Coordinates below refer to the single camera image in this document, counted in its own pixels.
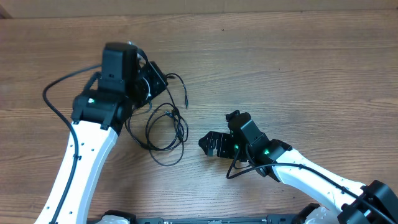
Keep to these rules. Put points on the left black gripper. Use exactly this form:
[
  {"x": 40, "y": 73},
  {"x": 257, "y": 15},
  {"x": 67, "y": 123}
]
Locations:
[{"x": 160, "y": 83}]

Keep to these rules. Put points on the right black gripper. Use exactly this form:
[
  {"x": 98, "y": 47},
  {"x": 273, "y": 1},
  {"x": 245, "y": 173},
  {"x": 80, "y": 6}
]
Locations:
[{"x": 223, "y": 140}]

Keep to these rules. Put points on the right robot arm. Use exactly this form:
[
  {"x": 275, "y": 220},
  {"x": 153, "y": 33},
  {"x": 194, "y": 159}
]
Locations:
[{"x": 338, "y": 200}]

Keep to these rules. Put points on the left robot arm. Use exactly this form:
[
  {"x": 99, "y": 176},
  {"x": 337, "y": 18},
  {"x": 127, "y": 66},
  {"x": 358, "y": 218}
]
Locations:
[{"x": 127, "y": 81}]

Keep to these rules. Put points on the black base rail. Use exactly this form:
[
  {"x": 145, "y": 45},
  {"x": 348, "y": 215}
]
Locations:
[{"x": 114, "y": 216}]

